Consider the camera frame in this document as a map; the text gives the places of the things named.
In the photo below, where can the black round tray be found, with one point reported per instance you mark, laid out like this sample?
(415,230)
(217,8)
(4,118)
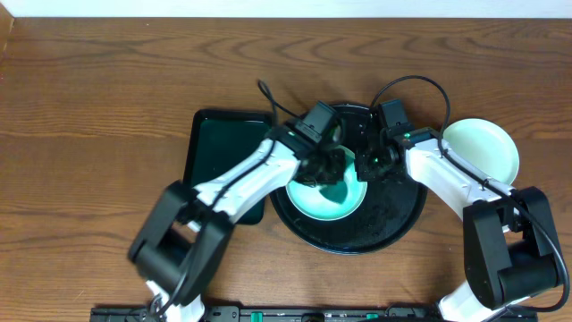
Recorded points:
(389,210)

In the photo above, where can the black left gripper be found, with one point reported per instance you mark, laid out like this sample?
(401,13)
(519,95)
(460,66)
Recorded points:
(325,168)

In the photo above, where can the pale green plate bottom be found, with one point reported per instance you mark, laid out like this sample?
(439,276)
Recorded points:
(485,145)

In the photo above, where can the pale green plate top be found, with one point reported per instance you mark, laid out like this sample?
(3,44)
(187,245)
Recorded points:
(330,202)

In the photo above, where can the green wavy sponge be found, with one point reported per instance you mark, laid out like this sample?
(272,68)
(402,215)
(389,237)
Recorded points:
(334,192)

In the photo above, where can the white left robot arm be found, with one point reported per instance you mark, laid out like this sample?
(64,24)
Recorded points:
(182,242)

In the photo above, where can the pale green plate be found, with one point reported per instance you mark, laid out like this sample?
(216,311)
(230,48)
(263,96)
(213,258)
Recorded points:
(485,145)
(330,202)

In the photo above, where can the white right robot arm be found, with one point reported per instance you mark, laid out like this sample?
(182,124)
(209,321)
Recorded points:
(511,247)

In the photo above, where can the black rectangular tray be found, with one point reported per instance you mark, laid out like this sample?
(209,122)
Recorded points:
(220,139)

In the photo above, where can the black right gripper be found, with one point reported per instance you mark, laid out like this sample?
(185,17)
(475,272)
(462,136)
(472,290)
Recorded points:
(364,171)

